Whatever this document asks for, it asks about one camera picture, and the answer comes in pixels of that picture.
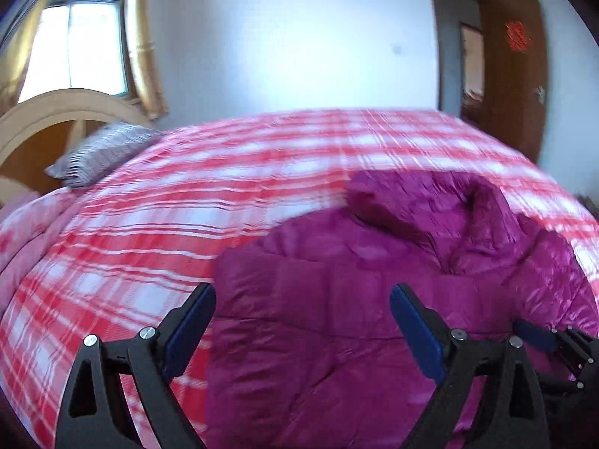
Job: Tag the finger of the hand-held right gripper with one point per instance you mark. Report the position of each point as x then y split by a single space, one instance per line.
561 383
538 336

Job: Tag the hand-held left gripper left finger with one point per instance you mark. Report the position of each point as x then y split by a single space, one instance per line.
187 332

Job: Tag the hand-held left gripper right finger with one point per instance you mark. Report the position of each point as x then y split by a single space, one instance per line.
416 332

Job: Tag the magenta down jacket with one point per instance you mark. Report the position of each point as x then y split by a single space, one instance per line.
327 313

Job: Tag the red white plaid bedspread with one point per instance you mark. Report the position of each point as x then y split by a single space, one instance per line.
187 196

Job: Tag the pink quilt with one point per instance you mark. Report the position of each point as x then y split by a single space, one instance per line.
28 224

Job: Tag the striped pillow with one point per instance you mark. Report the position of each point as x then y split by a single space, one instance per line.
103 149

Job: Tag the brown wooden door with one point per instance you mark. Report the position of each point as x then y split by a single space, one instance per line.
514 93

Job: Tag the wooden headboard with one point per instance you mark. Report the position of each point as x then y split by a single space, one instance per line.
47 112

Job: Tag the yellow curtain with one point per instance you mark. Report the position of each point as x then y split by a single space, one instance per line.
145 56
18 56

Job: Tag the red door decoration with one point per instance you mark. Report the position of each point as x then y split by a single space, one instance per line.
516 35

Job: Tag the window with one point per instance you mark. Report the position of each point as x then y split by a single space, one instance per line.
79 46

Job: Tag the dark door frame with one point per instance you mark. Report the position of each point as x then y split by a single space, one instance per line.
437 32

